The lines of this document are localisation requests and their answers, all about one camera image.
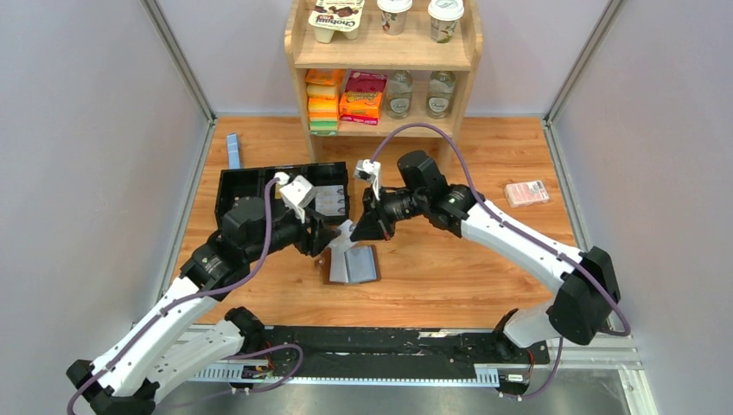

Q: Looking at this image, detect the right paper coffee cup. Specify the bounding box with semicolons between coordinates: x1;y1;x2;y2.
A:
427;0;465;44

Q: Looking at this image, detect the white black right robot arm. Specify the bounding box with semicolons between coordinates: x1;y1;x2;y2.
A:
351;150;621;362

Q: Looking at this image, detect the left glass water bottle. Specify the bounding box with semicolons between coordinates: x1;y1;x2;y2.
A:
385;70;413;119

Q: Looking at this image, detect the red snack box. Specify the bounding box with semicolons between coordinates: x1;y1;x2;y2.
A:
345;70;387;93

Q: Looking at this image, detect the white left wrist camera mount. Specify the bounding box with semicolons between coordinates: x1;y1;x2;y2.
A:
274;171;316;224

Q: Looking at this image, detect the silver vip card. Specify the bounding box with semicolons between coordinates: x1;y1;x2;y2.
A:
316;185;347;208
317;201;347;217
328;220;356;250

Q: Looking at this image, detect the aluminium frame rail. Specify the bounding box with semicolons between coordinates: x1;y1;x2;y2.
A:
99;323;660;415

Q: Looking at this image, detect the orange snack box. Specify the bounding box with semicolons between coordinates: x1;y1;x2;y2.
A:
339;91;383;120

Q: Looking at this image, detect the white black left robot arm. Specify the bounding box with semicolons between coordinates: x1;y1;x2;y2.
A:
67;196;341;414

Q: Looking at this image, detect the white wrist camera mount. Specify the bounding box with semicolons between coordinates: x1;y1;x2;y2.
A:
353;159;382;201
274;171;316;224

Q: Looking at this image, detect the blue plastic strip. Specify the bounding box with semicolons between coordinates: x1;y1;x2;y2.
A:
226;133;242;169

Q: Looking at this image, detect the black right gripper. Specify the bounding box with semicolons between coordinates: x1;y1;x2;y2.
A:
351;182;427;242

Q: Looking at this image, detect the silver VIP card top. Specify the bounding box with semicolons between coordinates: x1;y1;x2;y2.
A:
316;185;347;208

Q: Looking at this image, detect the yogurt cup multipack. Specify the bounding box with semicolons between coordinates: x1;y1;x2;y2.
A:
308;0;365;43

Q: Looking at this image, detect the left paper coffee cup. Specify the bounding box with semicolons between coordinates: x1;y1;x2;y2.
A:
377;0;413;35

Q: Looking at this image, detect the black three-compartment tray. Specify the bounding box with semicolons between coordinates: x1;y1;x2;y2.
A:
214;162;350;226

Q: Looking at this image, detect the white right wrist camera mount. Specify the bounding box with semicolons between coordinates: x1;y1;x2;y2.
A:
353;159;382;201

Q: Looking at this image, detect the right glass water bottle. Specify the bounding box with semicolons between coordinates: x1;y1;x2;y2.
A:
425;71;456;118

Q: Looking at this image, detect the glass water bottle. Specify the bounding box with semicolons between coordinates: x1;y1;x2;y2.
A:
425;71;456;118
385;70;413;119

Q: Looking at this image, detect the paper coffee cup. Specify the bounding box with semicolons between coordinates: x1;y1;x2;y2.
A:
377;0;413;35
427;0;465;44

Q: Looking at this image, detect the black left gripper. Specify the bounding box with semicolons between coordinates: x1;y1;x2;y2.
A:
245;204;341;263

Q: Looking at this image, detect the brown leather card holder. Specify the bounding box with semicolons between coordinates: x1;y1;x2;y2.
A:
315;246;381;285

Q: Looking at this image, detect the wooden shelf unit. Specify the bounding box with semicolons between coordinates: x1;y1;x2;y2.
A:
284;0;484;182

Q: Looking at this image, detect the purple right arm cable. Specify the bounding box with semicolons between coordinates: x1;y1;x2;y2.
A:
369;123;632;401

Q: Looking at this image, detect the stack of colourful sponges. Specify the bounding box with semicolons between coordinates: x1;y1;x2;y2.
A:
305;68;346;136

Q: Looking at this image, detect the pink wrapped card pack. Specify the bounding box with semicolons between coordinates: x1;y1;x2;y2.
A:
504;180;550;208

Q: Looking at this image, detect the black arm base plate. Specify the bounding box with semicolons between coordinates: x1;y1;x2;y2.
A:
242;326;550;380

